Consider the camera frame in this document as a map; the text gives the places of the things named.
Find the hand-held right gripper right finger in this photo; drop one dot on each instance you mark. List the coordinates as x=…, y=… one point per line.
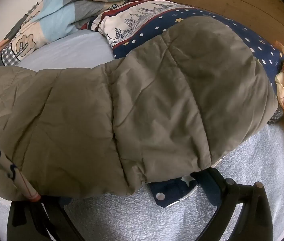
x=219, y=185

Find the patchwork cartoon blanket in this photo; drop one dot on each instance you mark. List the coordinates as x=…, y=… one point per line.
x=54, y=17

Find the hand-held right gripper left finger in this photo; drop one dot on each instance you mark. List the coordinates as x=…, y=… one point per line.
x=19, y=218

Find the navy starry castle print pillow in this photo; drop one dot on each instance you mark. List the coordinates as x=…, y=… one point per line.
x=207, y=12

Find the olive puffer jacket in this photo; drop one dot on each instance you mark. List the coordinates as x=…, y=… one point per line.
x=131, y=100

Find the dark patterned cloth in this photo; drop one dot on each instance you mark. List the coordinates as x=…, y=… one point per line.
x=275, y=115

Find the wooden headboard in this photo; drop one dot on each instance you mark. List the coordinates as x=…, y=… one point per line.
x=232, y=0

